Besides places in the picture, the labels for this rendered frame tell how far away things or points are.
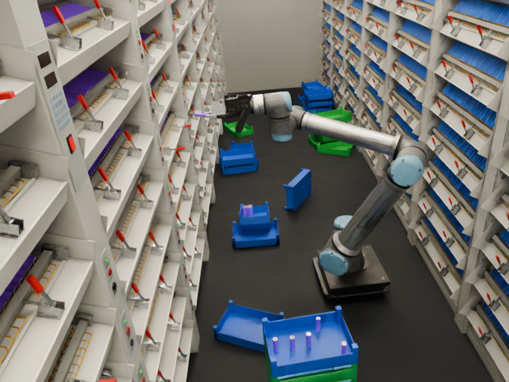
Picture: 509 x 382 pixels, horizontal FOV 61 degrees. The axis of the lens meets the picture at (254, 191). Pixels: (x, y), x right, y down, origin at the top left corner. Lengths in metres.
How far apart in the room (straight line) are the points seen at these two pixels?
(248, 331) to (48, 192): 1.59
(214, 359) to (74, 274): 1.34
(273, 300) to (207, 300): 0.37
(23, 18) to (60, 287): 0.48
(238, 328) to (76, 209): 1.51
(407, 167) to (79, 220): 1.27
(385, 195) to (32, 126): 1.41
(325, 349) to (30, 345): 1.09
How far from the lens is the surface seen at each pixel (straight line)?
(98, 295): 1.05
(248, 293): 2.47
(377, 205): 1.92
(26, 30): 0.85
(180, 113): 2.28
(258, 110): 1.89
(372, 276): 2.38
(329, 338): 1.70
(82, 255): 0.99
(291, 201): 3.08
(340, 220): 2.29
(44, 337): 0.85
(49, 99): 0.86
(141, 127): 1.57
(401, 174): 1.81
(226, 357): 2.19
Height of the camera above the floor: 1.67
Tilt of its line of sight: 29 degrees down
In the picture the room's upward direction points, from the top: 5 degrees counter-clockwise
